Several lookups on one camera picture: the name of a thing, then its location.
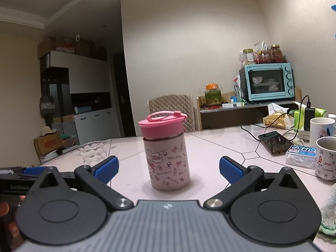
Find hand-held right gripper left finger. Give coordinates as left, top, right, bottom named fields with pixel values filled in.
left=26, top=155, right=134, bottom=212

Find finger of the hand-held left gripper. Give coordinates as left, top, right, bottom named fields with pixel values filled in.
left=0, top=166, right=44, bottom=176

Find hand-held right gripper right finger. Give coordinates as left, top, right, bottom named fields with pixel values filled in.
left=204, top=156, right=313, bottom=212

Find pink cartoon print bottle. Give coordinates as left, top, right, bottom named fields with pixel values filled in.
left=143, top=132, right=191, bottom=192

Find pink bottle cap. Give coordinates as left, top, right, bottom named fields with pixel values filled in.
left=138, top=111, right=188, bottom=140

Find person's left hand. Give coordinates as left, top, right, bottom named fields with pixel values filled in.
left=0, top=195, right=27, bottom=240

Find brown cardboard box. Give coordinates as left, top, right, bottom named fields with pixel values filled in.
left=33, top=132, right=64, bottom=163

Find straw hat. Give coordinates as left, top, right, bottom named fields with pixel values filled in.
left=39, top=126, right=58, bottom=137

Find black smartphone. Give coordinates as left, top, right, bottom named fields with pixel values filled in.
left=258, top=130, right=294, bottom=156

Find wooden side shelf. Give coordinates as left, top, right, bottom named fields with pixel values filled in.
left=197, top=88, right=302, bottom=131

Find grey hanging bag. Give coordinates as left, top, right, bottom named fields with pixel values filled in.
left=39, top=83, right=56, bottom=119

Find yellow tissue pack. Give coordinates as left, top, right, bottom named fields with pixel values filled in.
left=263, top=102, right=296, bottom=130

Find clear box with blue label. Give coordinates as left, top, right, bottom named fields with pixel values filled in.
left=285, top=144, right=317, bottom=169

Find dark door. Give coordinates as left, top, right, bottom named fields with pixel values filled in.
left=113, top=51, right=137, bottom=138

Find green pickle jar orange lid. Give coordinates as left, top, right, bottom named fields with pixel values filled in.
left=204, top=83, right=223, bottom=106

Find white power strip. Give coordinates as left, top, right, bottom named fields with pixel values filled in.
left=296, top=130, right=312, bottom=144

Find chair with quilted beige cover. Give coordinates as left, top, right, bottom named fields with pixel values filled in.
left=147, top=94, right=197, bottom=137

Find green and white package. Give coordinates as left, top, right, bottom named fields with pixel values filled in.
left=232, top=74, right=246, bottom=102

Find black charger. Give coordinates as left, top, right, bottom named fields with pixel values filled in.
left=303, top=106, right=316, bottom=132

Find teal toaster oven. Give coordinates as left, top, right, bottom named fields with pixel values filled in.
left=239, top=63, right=295, bottom=104

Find white mug with sports figures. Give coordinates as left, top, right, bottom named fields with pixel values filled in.
left=315, top=136, right=336, bottom=182

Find white mug with cartoon print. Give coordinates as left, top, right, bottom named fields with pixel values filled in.
left=309, top=117, right=336, bottom=148

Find green towel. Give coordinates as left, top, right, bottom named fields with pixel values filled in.
left=317, top=188, right=336, bottom=236

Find green tissue pack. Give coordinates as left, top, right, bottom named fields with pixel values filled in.
left=294, top=101, right=327, bottom=132

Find glass jar with pale contents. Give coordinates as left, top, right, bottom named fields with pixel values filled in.
left=241, top=48, right=256, bottom=66

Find small jar with red contents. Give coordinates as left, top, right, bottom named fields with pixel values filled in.
left=256, top=51, right=271, bottom=64

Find tall jar with red contents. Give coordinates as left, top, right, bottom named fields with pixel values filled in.
left=269, top=44, right=284, bottom=64

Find cardboard boxes on cabinet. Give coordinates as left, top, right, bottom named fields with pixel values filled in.
left=37, top=37, right=108, bottom=61

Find white paper bag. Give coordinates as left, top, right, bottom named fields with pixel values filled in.
left=253, top=41, right=268, bottom=53

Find white and black wall cabinet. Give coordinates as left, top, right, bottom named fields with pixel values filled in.
left=39, top=50, right=123, bottom=145

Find black charging cable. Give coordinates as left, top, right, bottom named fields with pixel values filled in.
left=240, top=95, right=312, bottom=144

